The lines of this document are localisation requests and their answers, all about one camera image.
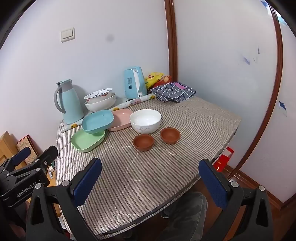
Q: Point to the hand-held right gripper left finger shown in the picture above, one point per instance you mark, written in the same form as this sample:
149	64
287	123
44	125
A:
87	180

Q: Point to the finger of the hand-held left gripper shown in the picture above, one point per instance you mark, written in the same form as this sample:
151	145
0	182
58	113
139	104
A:
46	154
20	155

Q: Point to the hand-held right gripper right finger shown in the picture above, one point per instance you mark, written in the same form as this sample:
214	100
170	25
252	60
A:
215	185

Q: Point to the green plastic plate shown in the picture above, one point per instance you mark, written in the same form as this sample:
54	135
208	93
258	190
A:
86	142

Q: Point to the blue plastic plate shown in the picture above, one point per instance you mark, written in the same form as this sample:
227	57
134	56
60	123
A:
97	121

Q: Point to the small brown clay bowl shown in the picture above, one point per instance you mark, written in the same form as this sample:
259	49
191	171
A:
143	142
170	135

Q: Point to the pink plastic plate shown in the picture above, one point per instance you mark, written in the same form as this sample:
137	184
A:
121	119

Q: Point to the white patterned ceramic bowl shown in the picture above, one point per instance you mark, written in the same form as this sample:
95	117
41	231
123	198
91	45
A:
145	122

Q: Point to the stacked white patterned bowls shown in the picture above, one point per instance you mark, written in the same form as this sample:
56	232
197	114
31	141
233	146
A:
101	106

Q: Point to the red-framed printed box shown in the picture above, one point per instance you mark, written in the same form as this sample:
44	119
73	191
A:
27	143

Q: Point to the light wooden cabinet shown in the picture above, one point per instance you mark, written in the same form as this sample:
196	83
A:
5	146

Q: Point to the red paper bag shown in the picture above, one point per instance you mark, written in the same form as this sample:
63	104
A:
223	160

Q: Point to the person's camouflage trouser leg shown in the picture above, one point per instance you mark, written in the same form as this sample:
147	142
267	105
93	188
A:
187	215

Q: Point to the striped grey tablecloth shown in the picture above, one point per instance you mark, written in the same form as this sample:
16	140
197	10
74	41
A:
173	166

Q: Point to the light blue thermos jug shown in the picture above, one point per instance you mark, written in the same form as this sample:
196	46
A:
70	104

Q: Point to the large bowl with red print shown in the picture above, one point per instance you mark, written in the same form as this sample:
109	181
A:
98	94

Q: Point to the rolled fruit-print table mat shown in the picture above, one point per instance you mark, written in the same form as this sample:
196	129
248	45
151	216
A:
131	103

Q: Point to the folded grey checked cloth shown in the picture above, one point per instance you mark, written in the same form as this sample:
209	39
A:
173	92

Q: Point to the torn blue sticker scrap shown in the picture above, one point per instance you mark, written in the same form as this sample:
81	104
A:
283	107

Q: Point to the light blue electric kettle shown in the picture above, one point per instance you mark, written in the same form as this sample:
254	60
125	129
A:
134	83

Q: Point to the orange chips bag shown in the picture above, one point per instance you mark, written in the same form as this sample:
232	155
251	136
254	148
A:
167	79

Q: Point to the yellow chips bag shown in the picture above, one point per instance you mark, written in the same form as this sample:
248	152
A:
153	78

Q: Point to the brown wooden trim strip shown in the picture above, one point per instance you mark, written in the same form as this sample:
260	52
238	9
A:
278	60
171	41

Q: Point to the cream wall light switch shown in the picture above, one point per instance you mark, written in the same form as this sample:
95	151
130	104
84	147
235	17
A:
67	34

